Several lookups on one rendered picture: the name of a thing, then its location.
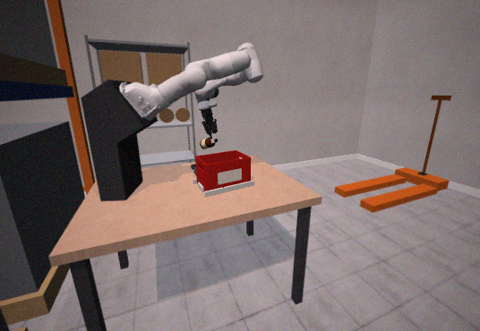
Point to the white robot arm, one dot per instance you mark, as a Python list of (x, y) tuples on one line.
[(202, 77)]

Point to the brown glass bottle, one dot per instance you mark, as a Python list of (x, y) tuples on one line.
[(206, 143)]

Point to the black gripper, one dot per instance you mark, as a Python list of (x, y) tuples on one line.
[(209, 124)]

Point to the dark red crate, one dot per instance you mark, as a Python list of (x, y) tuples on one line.
[(222, 169)]

